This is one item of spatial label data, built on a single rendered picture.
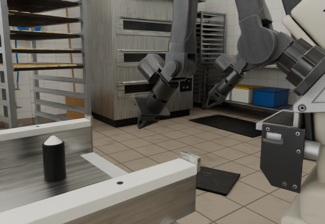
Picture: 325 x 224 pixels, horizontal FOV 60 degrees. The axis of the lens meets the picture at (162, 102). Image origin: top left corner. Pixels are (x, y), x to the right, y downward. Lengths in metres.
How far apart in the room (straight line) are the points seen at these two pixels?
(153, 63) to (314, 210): 0.55
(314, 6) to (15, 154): 0.68
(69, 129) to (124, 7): 3.56
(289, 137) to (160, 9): 3.80
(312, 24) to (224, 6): 5.38
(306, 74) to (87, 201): 0.46
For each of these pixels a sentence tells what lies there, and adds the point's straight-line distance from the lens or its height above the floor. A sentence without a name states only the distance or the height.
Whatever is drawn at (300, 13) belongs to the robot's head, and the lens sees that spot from 0.76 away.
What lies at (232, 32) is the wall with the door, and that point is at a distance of 5.87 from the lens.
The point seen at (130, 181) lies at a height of 0.90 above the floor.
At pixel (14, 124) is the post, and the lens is 1.57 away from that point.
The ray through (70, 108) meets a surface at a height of 0.69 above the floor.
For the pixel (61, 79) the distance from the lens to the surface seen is 1.97.
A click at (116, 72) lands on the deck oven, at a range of 3.94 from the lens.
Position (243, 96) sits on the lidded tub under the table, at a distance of 4.90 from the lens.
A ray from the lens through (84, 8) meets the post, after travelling 1.78.
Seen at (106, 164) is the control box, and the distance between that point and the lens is 0.51.
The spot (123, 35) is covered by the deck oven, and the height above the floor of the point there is 1.29.
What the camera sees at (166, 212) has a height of 0.86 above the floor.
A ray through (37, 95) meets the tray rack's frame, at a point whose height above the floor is 0.73.
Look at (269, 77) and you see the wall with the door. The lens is 5.37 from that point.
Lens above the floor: 1.03
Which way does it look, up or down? 9 degrees down
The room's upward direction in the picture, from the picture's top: straight up
